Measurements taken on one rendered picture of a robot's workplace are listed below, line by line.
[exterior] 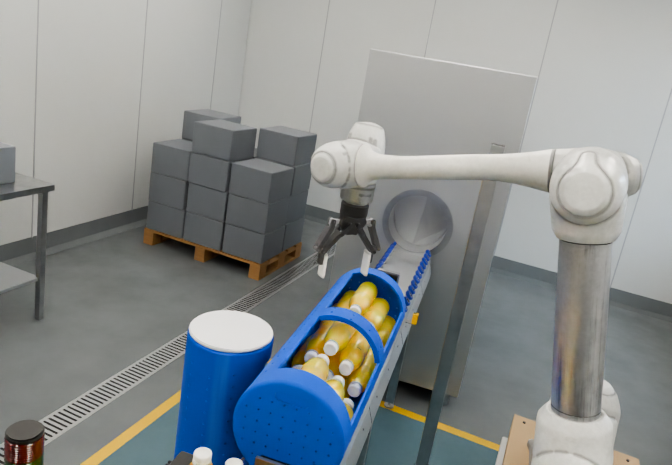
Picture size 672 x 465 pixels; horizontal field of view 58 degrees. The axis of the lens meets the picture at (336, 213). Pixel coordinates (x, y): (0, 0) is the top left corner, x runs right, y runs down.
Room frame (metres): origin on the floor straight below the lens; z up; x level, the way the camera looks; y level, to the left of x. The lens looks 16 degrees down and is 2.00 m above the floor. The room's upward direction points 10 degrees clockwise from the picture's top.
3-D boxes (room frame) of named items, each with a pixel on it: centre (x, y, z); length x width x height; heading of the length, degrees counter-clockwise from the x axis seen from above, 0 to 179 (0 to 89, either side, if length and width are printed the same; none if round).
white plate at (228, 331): (1.81, 0.28, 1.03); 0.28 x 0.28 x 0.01
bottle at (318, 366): (1.37, -0.01, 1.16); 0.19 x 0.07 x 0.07; 167
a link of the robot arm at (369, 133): (1.54, -0.04, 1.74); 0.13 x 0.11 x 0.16; 156
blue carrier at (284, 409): (1.65, -0.07, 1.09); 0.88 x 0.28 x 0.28; 167
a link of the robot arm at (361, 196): (1.56, -0.05, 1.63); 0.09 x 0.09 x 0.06
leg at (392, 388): (3.14, -0.50, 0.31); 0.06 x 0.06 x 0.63; 77
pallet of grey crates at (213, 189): (5.25, 0.97, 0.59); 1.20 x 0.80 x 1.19; 70
